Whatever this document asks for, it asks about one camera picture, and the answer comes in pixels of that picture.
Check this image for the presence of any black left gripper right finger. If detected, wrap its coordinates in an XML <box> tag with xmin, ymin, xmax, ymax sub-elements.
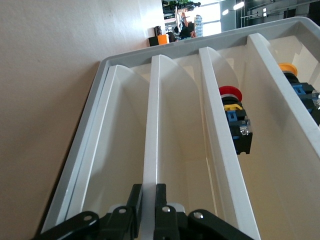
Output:
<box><xmin>153</xmin><ymin>183</ymin><xmax>256</xmax><ymax>240</ymax></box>

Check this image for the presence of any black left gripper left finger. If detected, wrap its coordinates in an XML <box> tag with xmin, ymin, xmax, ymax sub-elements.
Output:
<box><xmin>32</xmin><ymin>183</ymin><xmax>144</xmax><ymax>240</ymax></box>

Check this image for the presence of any red push button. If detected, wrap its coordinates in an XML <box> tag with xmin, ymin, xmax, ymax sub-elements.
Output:
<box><xmin>218</xmin><ymin>85</ymin><xmax>253</xmax><ymax>156</ymax></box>

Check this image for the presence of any white drawer cabinet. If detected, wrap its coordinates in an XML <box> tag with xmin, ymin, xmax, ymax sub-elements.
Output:
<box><xmin>39</xmin><ymin>15</ymin><xmax>320</xmax><ymax>235</ymax></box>

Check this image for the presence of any yellow push button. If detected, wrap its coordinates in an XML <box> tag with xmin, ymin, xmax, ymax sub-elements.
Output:
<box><xmin>278</xmin><ymin>62</ymin><xmax>320</xmax><ymax>126</ymax></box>

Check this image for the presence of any orange and black box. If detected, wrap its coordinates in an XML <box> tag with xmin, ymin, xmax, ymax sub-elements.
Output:
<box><xmin>148</xmin><ymin>34</ymin><xmax>168</xmax><ymax>47</ymax></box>

